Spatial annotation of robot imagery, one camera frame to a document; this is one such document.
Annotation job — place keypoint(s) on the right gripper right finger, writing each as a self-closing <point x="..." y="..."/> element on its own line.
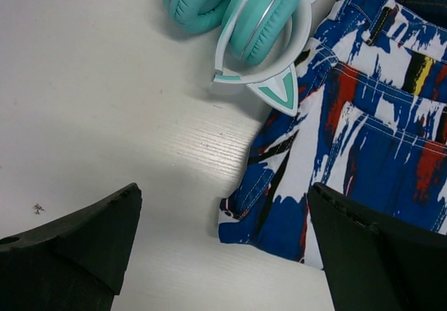
<point x="373" y="261"/>

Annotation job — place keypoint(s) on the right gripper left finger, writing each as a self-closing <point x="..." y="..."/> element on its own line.
<point x="76" y="262"/>

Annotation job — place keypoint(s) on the blue white patterned shorts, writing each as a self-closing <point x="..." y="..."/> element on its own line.
<point x="371" y="124"/>

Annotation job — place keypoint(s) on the teal cat-ear headphones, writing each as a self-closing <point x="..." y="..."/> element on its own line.
<point x="250" y="29"/>

